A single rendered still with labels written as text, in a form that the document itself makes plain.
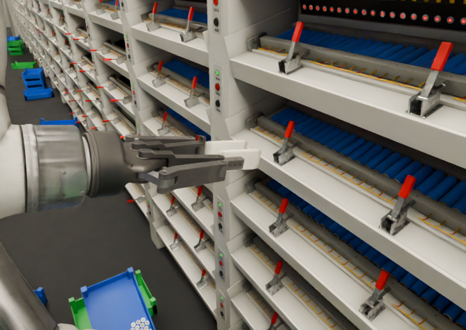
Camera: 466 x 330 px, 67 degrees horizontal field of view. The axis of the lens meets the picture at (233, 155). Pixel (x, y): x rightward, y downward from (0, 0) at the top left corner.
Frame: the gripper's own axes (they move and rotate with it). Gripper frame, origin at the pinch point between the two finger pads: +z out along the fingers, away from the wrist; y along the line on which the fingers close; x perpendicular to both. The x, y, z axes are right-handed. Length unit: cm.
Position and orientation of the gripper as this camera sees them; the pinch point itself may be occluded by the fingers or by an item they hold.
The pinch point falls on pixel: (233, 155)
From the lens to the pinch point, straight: 50.3
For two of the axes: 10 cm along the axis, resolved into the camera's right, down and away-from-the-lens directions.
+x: 1.8, -9.2, -3.4
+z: 8.2, -0.5, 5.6
